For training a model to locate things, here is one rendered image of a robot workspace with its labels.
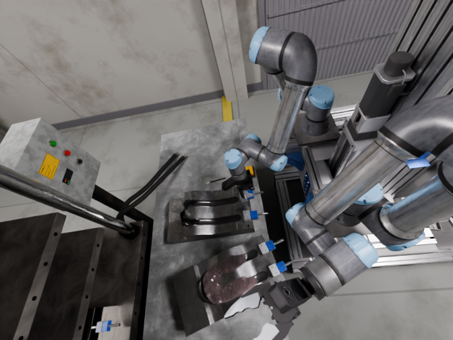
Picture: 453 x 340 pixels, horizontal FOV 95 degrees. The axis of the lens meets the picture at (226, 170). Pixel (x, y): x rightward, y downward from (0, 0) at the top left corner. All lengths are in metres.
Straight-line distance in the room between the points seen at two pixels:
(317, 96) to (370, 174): 0.62
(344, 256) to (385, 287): 1.62
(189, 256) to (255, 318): 0.45
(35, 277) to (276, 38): 1.19
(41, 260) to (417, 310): 2.27
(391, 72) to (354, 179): 0.36
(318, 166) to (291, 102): 0.55
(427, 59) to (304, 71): 0.31
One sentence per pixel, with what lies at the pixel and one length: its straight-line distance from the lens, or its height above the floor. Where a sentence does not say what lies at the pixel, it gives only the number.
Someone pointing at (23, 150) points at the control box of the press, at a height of 1.47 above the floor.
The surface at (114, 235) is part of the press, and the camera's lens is 1.59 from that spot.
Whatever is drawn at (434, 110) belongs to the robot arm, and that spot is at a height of 1.66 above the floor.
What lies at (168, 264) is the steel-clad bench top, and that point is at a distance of 1.33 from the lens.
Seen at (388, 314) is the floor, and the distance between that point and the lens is 2.15.
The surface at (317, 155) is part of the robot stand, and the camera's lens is 1.28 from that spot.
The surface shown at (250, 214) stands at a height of 0.90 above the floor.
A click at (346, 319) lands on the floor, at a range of 2.07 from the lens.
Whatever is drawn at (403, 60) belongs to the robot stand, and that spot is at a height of 1.57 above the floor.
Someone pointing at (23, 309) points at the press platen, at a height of 1.29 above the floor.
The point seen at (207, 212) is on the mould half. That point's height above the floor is 0.90.
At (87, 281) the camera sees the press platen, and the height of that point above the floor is 1.03.
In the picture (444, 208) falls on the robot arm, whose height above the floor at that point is 1.48.
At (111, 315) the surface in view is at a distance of 1.44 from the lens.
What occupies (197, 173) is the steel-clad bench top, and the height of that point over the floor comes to 0.80.
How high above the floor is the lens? 2.00
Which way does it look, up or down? 58 degrees down
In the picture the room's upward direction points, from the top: 21 degrees counter-clockwise
